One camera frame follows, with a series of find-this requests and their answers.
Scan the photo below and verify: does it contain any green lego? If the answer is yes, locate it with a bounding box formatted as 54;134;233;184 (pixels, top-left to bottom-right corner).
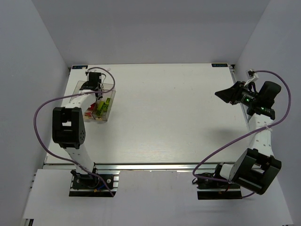
105;98;111;105

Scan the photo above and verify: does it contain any long green lego brick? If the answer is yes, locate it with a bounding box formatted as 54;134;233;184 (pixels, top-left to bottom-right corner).
96;101;106;111

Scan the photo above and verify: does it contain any large red lego brick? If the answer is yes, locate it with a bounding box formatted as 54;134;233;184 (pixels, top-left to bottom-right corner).
88;103;96;111

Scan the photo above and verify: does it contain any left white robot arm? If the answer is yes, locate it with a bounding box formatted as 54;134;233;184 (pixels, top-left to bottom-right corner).
52;72;102;174

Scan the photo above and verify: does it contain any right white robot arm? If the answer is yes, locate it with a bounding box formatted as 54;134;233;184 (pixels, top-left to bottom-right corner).
215;81;282;195

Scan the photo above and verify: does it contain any left blue label sticker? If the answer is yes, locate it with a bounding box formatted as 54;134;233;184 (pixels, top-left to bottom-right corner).
72;65;88;70

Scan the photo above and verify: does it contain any blue label sticker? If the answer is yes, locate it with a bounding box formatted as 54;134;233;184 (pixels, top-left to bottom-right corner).
72;65;88;70
211;63;228;67

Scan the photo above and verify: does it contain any clear three-compartment container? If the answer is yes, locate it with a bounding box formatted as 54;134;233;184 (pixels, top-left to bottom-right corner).
73;81;116;121

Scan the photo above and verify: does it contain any right blue label sticker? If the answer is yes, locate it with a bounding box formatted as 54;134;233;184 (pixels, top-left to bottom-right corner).
211;63;228;67

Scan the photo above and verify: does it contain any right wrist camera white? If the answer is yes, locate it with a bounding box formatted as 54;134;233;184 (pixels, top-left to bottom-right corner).
245;69;259;87

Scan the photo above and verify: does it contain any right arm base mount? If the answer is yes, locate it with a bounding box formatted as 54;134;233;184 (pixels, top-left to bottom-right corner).
192;178;242;200

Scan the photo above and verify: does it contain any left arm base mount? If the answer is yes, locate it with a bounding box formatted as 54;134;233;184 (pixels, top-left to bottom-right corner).
69;170;119;198

